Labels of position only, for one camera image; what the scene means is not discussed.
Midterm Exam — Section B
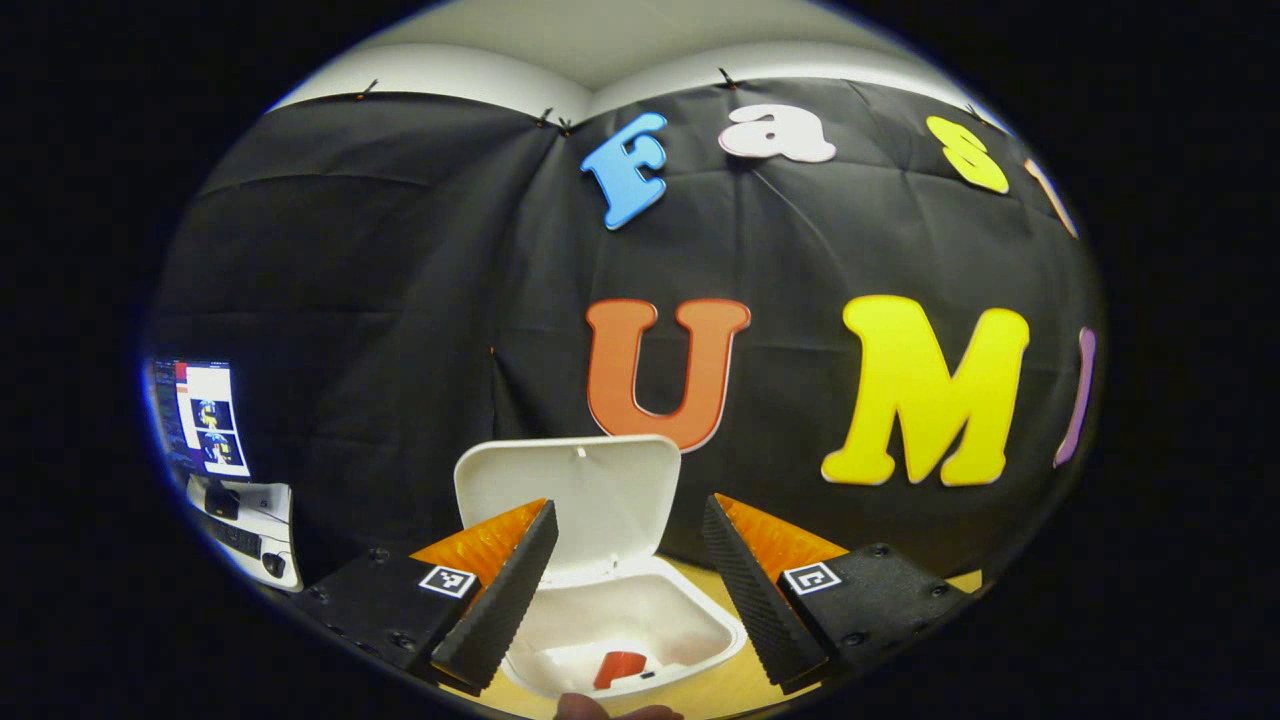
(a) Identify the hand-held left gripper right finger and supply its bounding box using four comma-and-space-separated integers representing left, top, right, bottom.
700, 492, 971, 698

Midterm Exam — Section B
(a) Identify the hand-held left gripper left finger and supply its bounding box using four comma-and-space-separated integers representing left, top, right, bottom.
293, 498, 559, 698

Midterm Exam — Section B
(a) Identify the red pop can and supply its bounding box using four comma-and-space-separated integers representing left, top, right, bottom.
593, 650, 651, 692

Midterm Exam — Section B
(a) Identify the white desktop garbage bin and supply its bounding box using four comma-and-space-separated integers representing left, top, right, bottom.
453, 434, 750, 701

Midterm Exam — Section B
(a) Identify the wooden desktop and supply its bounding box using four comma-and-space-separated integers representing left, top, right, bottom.
440, 555, 986, 719

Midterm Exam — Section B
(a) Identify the white side desk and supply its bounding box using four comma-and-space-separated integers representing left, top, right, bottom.
183, 475, 303, 593

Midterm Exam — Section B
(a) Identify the black keyboard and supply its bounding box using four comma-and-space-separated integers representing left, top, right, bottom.
203, 513, 264, 559

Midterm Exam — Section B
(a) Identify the black backdrop cloth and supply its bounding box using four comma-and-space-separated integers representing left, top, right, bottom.
145, 78, 1106, 581

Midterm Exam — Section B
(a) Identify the computer monitor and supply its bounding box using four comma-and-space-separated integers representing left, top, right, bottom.
148, 358, 253, 483

